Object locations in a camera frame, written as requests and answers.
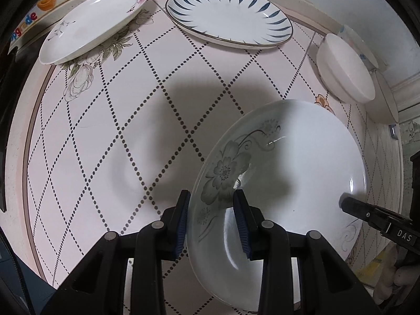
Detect white plate grey flower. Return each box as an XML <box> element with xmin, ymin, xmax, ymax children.
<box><xmin>187</xmin><ymin>99</ymin><xmax>367</xmax><ymax>311</ymax></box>

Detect white plate blue leaf pattern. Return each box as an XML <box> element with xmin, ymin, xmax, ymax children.
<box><xmin>165</xmin><ymin>0</ymin><xmax>293</xmax><ymax>50</ymax></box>

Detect white plate pink flowers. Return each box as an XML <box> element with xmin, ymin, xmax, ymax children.
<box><xmin>39</xmin><ymin>0</ymin><xmax>147</xmax><ymax>65</ymax></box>

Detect large white bowl dark rim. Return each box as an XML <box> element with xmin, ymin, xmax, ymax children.
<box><xmin>365</xmin><ymin>70</ymin><xmax>399</xmax><ymax>124</ymax></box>

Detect plain white bowl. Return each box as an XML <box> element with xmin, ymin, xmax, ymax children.
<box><xmin>316</xmin><ymin>33</ymin><xmax>375</xmax><ymax>104</ymax></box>

